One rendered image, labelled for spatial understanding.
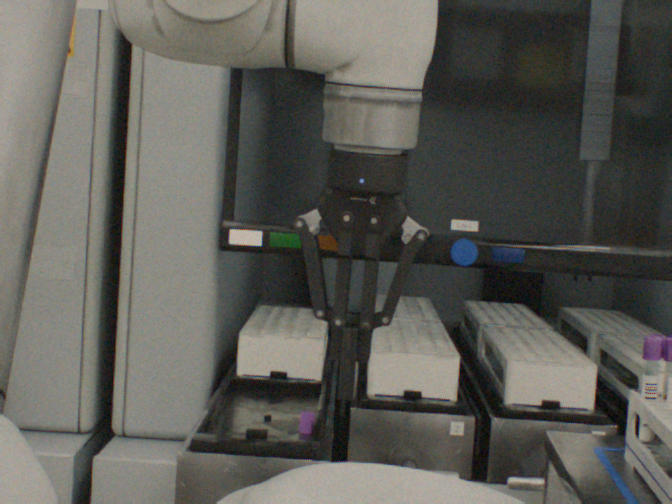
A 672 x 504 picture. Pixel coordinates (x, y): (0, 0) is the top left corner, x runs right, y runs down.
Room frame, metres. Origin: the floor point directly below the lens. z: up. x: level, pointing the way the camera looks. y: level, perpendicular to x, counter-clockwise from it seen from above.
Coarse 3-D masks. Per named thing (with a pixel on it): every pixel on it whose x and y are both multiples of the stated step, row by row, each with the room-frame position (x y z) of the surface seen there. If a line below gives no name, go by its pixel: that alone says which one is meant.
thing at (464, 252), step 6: (462, 240) 1.39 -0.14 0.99; (468, 240) 1.39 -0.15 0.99; (456, 246) 1.39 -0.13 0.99; (462, 246) 1.39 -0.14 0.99; (468, 246) 1.39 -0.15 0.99; (474, 246) 1.39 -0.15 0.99; (450, 252) 1.40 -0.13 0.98; (456, 252) 1.39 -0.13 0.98; (462, 252) 1.39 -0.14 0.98; (468, 252) 1.39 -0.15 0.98; (474, 252) 1.39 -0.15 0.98; (456, 258) 1.39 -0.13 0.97; (462, 258) 1.39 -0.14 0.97; (468, 258) 1.39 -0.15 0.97; (474, 258) 1.39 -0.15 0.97; (462, 264) 1.39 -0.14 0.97; (468, 264) 1.39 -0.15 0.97
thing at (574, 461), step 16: (560, 432) 1.22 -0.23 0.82; (544, 448) 1.22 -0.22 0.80; (560, 448) 1.15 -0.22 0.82; (576, 448) 1.15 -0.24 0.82; (592, 448) 1.16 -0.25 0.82; (608, 448) 1.16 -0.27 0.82; (624, 448) 1.17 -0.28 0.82; (560, 464) 1.10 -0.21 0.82; (576, 464) 1.09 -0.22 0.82; (592, 464) 1.09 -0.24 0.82; (608, 464) 1.09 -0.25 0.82; (624, 464) 1.10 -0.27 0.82; (544, 480) 1.22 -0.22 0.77; (560, 480) 1.10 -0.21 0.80; (576, 480) 1.03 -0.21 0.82; (592, 480) 1.03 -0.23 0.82; (608, 480) 1.04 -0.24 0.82; (624, 480) 1.04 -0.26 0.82; (640, 480) 1.04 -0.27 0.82; (544, 496) 1.21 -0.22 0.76; (560, 496) 1.20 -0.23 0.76; (576, 496) 1.00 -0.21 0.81; (592, 496) 0.98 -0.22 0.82; (608, 496) 0.98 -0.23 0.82; (624, 496) 0.99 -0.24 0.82; (640, 496) 0.99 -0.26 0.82; (656, 496) 0.99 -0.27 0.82
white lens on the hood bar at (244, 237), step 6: (234, 234) 1.40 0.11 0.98; (240, 234) 1.40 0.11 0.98; (246, 234) 1.40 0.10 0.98; (252, 234) 1.40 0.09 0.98; (258, 234) 1.40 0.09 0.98; (234, 240) 1.40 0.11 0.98; (240, 240) 1.40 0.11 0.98; (246, 240) 1.40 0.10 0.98; (252, 240) 1.40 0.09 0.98; (258, 240) 1.40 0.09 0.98
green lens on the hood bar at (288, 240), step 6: (270, 234) 1.40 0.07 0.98; (276, 234) 1.40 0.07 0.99; (282, 234) 1.40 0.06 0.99; (288, 234) 1.40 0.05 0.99; (294, 234) 1.40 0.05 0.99; (270, 240) 1.40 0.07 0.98; (276, 240) 1.40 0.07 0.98; (282, 240) 1.40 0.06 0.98; (288, 240) 1.40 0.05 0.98; (294, 240) 1.40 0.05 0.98; (300, 240) 1.40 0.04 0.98; (276, 246) 1.40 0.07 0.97; (282, 246) 1.40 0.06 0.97; (288, 246) 1.40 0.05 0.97; (294, 246) 1.40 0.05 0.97; (300, 246) 1.40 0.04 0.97
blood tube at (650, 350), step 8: (648, 336) 1.10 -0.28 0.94; (648, 344) 1.09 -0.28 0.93; (656, 344) 1.09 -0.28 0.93; (648, 352) 1.09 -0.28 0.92; (656, 352) 1.09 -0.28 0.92; (648, 360) 1.09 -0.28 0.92; (656, 360) 1.09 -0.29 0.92; (648, 368) 1.09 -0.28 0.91; (656, 368) 1.09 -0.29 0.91; (648, 376) 1.09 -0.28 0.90; (656, 376) 1.09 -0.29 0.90; (648, 384) 1.09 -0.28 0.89; (656, 384) 1.09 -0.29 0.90; (648, 392) 1.09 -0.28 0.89; (656, 392) 1.09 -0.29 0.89; (640, 424) 1.09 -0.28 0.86; (640, 432) 1.09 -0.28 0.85; (648, 432) 1.09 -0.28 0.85; (648, 440) 1.09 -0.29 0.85
